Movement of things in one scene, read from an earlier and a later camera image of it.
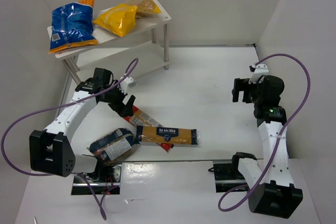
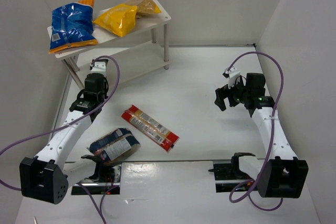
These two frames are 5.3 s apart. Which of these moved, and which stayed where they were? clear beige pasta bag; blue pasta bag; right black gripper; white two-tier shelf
Moved: right black gripper
Stayed: white two-tier shelf; blue pasta bag; clear beige pasta bag
